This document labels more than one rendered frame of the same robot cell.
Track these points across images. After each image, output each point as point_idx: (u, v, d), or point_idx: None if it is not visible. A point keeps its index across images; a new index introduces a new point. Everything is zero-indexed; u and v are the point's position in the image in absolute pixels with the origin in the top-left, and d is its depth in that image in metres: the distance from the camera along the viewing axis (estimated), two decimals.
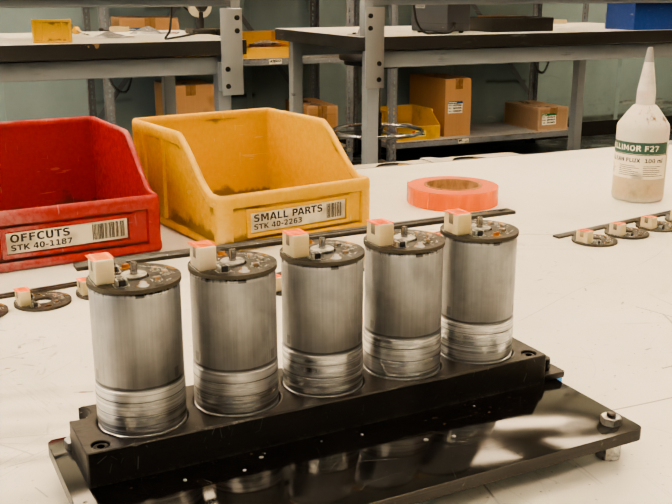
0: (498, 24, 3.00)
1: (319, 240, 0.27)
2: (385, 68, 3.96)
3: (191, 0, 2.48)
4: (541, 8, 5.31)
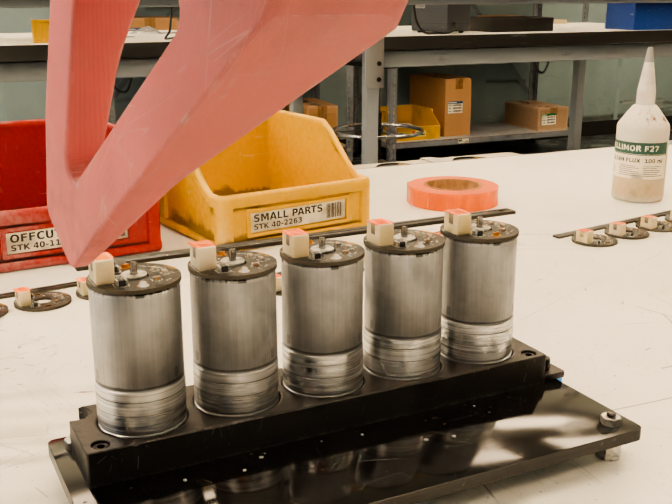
0: (498, 24, 3.00)
1: (319, 240, 0.27)
2: (385, 68, 3.96)
3: None
4: (541, 8, 5.31)
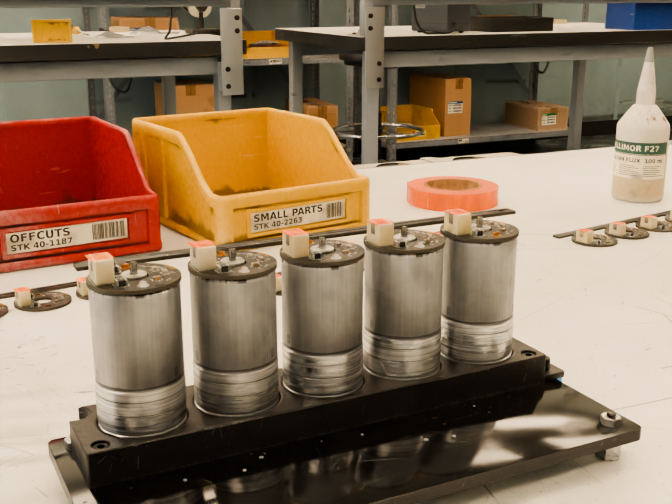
0: (498, 24, 3.00)
1: (319, 240, 0.27)
2: (385, 68, 3.96)
3: (191, 0, 2.48)
4: (541, 8, 5.31)
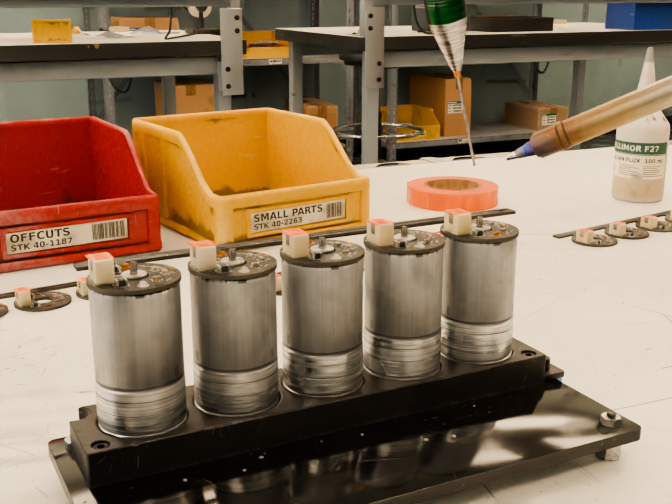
0: (498, 24, 3.00)
1: (319, 240, 0.27)
2: (385, 68, 3.96)
3: (191, 0, 2.48)
4: (541, 8, 5.31)
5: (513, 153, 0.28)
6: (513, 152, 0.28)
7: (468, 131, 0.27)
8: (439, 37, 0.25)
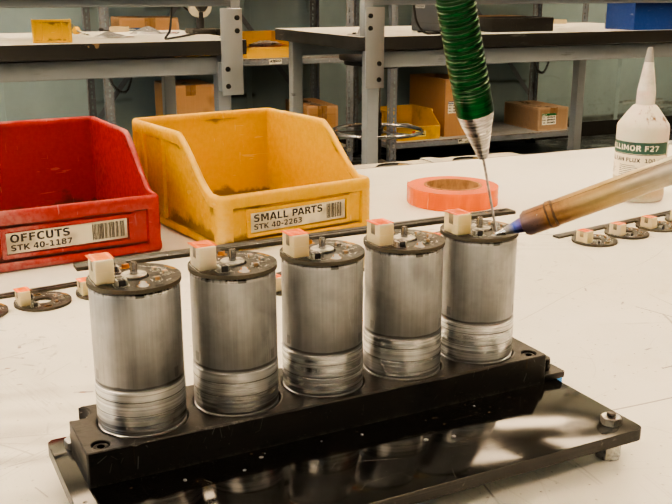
0: (498, 24, 3.00)
1: (319, 240, 0.27)
2: (385, 68, 3.96)
3: (191, 0, 2.48)
4: (541, 8, 5.31)
5: (503, 229, 0.28)
6: (503, 228, 0.29)
7: (491, 201, 0.28)
8: (467, 130, 0.27)
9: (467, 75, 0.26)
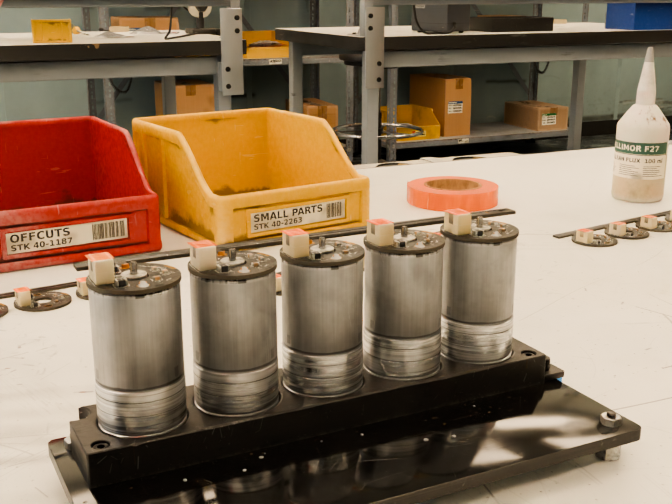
0: (498, 24, 3.00)
1: (319, 240, 0.27)
2: (385, 68, 3.96)
3: (191, 0, 2.48)
4: (541, 8, 5.31)
5: None
6: None
7: None
8: None
9: None
